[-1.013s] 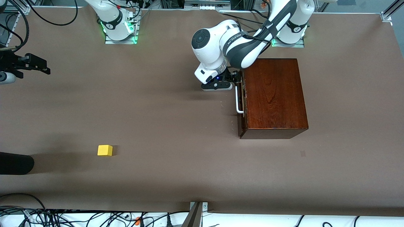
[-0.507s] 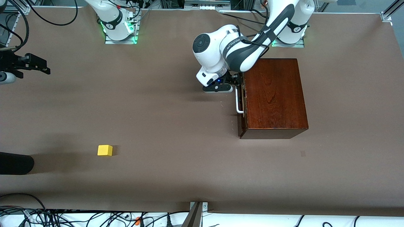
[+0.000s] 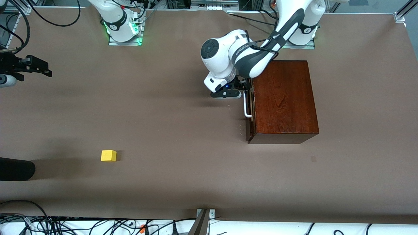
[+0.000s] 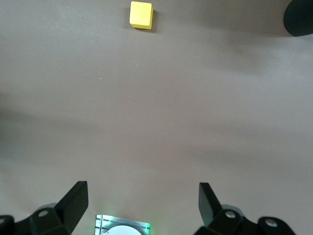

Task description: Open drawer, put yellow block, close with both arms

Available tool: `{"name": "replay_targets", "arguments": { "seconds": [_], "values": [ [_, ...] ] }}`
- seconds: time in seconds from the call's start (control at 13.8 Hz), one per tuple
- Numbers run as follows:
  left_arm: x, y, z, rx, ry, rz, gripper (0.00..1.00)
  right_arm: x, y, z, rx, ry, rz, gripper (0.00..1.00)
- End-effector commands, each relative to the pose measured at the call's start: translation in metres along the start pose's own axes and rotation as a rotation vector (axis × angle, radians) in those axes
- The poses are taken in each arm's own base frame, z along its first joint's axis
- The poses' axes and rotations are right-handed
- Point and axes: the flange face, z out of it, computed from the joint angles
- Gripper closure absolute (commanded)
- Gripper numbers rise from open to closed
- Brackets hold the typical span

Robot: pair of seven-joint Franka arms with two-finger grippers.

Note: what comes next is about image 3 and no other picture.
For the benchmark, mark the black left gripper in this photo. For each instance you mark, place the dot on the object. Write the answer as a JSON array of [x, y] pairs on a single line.
[[241, 86]]

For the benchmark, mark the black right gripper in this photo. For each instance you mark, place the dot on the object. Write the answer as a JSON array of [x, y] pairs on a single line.
[[12, 66]]

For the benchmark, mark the yellow block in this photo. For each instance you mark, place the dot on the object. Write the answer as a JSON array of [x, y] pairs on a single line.
[[108, 155]]

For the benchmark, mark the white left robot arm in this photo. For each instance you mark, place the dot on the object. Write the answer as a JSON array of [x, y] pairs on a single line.
[[222, 55]]

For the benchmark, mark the dark brown wooden cabinet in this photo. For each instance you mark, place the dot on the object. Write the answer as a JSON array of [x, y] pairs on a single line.
[[284, 104]]

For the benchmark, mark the white terminal strip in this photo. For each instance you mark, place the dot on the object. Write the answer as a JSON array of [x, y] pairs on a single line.
[[214, 7]]

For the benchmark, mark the black padded cylinder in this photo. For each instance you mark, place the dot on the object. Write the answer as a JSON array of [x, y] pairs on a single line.
[[16, 169]]

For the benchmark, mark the black power plug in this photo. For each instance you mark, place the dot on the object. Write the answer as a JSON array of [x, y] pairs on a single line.
[[174, 229]]

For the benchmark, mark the aluminium frame rail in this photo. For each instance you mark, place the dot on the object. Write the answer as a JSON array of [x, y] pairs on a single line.
[[24, 9]]

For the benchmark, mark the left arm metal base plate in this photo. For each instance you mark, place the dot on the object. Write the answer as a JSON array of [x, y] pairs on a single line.
[[310, 46]]

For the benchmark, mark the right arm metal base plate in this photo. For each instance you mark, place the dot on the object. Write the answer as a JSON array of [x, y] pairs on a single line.
[[125, 43]]

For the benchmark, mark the grey metal camera post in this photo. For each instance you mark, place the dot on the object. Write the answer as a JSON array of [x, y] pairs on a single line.
[[200, 225]]

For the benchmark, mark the aluminium frame corner bracket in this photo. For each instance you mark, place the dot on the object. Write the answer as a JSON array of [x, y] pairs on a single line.
[[400, 17]]

